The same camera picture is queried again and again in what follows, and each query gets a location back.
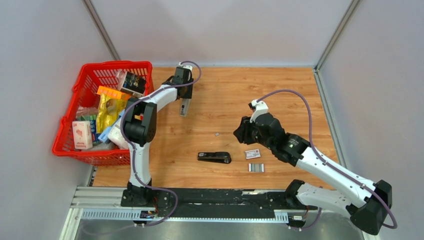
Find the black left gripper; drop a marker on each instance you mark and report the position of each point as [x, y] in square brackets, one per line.
[189, 94]

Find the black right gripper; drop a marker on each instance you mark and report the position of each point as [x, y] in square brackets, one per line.
[242, 133]

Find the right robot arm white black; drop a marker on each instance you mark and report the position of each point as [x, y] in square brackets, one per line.
[364, 202]

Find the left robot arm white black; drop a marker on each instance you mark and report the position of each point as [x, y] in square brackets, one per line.
[139, 125]

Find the black stapler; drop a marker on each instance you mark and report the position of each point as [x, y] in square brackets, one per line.
[221, 157]

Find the strip of staples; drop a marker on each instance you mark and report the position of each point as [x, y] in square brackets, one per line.
[256, 168]

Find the small staple box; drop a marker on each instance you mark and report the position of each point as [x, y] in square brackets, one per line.
[252, 154]

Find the black box in basket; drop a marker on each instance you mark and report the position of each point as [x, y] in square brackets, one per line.
[131, 83]

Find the orange block in basket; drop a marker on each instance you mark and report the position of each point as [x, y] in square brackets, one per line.
[113, 93]

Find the yellow snack bag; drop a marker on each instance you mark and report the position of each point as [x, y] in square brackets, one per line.
[109, 109]

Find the red plastic basket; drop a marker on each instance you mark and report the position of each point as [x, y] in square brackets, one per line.
[84, 94]

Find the green box in basket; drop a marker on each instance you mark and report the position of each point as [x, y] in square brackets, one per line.
[92, 124]

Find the white pink sponge box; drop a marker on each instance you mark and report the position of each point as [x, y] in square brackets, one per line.
[82, 135]

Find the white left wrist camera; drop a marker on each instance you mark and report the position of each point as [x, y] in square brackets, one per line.
[185, 66]

